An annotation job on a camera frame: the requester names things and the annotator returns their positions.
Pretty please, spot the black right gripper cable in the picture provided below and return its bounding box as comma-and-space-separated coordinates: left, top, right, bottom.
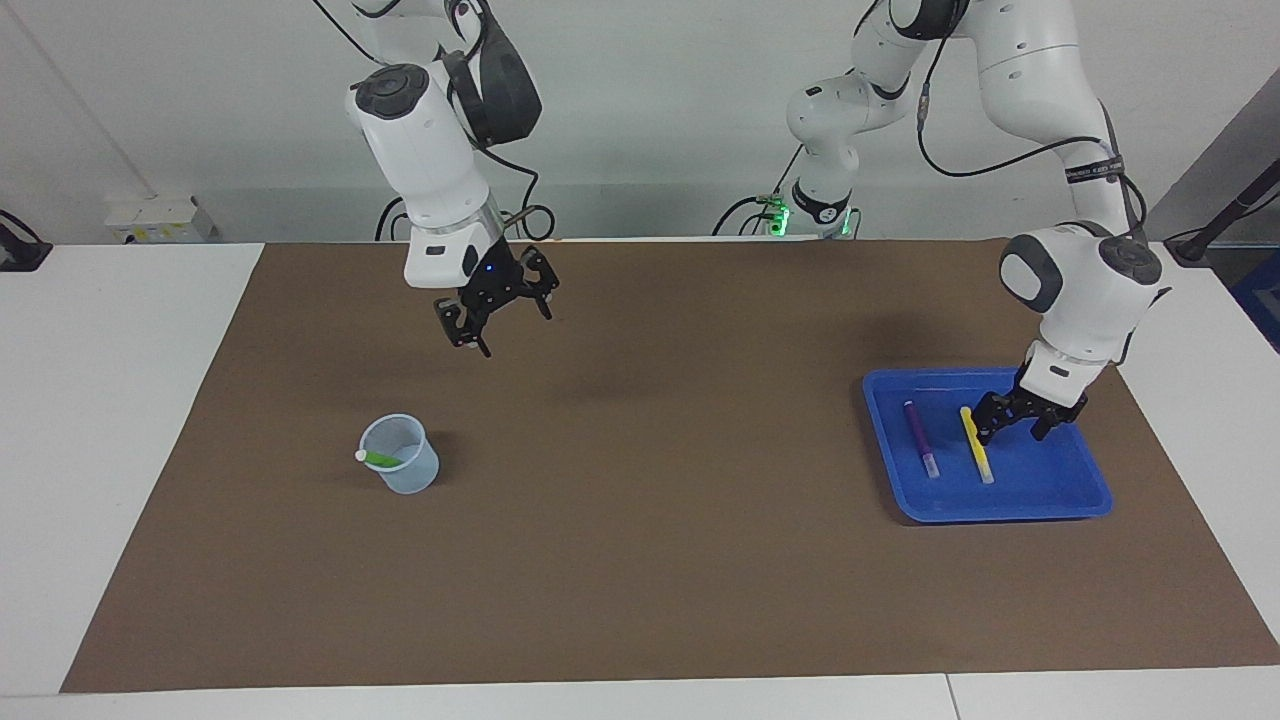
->
480, 148, 557, 243

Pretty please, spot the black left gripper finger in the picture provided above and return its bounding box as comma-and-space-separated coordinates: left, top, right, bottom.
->
1032, 405, 1089, 442
972, 392, 1016, 448

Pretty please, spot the purple highlighter pen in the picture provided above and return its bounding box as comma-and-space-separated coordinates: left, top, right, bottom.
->
903, 401, 941, 479

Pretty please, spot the brown table mat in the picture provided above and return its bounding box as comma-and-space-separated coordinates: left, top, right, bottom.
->
60, 238, 1280, 694

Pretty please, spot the black stand pole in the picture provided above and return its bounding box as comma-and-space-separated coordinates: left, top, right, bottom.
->
1165, 160, 1280, 266

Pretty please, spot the yellow highlighter pen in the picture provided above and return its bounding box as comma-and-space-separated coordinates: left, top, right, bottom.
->
960, 405, 996, 485

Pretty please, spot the black clamp mount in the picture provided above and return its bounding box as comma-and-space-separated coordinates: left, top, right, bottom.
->
0, 208, 53, 273

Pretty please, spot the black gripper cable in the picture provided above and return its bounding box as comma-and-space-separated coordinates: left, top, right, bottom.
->
915, 0, 1151, 241
480, 148, 557, 243

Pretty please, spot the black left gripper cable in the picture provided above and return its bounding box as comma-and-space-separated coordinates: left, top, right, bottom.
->
915, 0, 1151, 241

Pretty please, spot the translucent plastic cup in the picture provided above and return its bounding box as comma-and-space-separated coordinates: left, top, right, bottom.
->
359, 413, 440, 495

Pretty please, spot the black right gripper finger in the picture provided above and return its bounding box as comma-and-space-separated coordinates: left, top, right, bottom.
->
433, 298, 493, 358
520, 247, 559, 321

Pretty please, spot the blue crate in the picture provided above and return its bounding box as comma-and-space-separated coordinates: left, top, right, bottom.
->
1232, 250, 1280, 353

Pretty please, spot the blue plastic tray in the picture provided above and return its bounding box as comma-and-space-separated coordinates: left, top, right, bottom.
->
862, 367, 1114, 525

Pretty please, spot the white power strip box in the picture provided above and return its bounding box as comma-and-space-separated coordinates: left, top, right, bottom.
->
105, 193, 219, 245

